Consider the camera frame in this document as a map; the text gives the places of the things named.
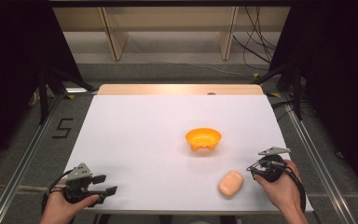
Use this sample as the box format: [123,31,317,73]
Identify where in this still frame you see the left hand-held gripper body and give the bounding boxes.
[62,162,101,205]

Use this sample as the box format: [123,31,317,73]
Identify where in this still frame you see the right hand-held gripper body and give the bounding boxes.
[252,147,292,184]

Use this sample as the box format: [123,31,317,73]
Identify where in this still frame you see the peach soap bar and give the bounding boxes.
[217,170,245,198]

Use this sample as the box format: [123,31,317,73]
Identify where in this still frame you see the orange plastic bowl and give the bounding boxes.
[185,127,223,153]

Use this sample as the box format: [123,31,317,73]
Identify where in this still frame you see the person's right hand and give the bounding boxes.
[254,159,302,217]

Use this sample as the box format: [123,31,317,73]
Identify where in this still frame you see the person's left hand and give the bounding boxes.
[39,188,101,224]

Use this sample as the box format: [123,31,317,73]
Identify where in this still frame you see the white table cover sheet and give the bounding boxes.
[62,94,314,215]

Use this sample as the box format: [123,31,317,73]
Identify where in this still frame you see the black tripod stand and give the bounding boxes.
[254,61,306,121]
[36,64,97,126]

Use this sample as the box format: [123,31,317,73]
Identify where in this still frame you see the light wooden table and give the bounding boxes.
[96,83,266,96]

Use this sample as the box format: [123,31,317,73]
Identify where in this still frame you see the black curtain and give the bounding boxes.
[0,0,86,174]
[268,0,358,195]

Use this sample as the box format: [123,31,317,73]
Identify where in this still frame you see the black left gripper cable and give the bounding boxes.
[41,169,76,213]

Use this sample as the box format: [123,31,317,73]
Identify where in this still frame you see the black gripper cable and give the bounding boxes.
[271,161,308,214]
[41,169,76,213]

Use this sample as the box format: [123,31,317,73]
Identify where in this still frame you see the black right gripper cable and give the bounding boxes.
[271,161,308,214]

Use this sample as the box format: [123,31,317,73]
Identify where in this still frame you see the aluminium floor rail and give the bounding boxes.
[0,92,63,224]
[280,92,356,224]

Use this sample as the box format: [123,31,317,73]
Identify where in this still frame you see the white floor cable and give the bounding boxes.
[126,39,256,80]

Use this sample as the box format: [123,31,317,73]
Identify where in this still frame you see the black hanging cables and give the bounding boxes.
[232,6,278,72]

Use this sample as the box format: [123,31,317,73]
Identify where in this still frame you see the beige wooden desk frame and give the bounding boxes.
[51,6,292,63]

